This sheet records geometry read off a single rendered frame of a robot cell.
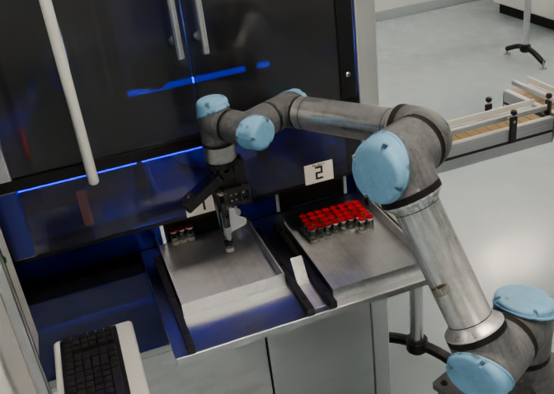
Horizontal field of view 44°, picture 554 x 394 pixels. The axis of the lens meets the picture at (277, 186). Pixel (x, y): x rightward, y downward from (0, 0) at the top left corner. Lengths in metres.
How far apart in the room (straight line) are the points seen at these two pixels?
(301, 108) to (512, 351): 0.65
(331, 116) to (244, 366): 0.99
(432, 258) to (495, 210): 2.46
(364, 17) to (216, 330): 0.86
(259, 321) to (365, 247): 0.38
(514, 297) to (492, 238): 2.06
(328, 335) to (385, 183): 1.09
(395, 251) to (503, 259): 1.59
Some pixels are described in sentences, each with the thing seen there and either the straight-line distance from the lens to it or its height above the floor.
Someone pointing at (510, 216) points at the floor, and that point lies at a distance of 3.66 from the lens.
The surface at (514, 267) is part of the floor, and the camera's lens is 3.29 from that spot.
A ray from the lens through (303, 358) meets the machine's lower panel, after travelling 2.24.
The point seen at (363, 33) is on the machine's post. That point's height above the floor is 1.38.
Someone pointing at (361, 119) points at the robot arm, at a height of 1.34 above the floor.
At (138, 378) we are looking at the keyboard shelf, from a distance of 1.65.
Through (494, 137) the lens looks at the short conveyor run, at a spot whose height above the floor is 0.92.
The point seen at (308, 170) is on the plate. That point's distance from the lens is 1.88.
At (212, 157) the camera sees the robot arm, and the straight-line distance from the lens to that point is 1.57.
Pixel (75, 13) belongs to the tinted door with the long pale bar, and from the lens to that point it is 1.63.
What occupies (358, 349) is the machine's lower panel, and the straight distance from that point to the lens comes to 2.31.
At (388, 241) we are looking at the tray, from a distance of 1.83.
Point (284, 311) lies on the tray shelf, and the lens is 1.63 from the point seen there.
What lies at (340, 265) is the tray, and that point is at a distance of 1.75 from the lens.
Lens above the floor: 1.89
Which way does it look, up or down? 28 degrees down
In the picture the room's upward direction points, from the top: 7 degrees counter-clockwise
